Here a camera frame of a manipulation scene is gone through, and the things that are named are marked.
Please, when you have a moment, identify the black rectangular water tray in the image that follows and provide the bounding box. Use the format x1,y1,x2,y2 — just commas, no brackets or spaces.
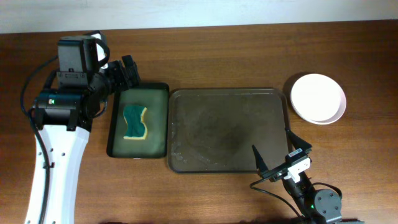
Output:
106,83,169,159

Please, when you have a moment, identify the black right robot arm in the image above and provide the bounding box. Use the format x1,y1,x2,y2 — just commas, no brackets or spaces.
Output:
249,129,343,223

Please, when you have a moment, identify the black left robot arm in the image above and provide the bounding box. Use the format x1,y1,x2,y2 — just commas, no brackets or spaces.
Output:
24,55,140,223

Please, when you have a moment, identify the green and yellow sponge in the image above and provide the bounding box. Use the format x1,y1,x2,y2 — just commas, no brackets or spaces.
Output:
123,105,148,140

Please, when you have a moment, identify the brown serving tray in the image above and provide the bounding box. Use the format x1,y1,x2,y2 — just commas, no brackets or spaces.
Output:
167,88,292,174

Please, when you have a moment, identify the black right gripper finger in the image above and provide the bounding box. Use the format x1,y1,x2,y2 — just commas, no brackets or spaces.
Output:
285,128,312,152
252,145,268,174

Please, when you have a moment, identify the pink white plate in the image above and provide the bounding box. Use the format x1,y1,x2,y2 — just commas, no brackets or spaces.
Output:
290,73,347,125

